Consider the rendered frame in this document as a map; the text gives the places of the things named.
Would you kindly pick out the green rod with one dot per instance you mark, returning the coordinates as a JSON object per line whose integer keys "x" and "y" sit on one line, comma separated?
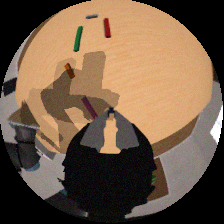
{"x": 78, "y": 38}

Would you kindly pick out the dark pink rod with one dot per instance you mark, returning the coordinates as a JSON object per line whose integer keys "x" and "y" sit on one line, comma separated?
{"x": 89, "y": 107}

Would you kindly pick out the dark red rod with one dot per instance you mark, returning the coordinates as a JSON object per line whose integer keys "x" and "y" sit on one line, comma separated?
{"x": 107, "y": 28}

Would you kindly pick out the orange rod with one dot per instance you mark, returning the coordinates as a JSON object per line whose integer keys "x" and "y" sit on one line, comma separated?
{"x": 69, "y": 71}

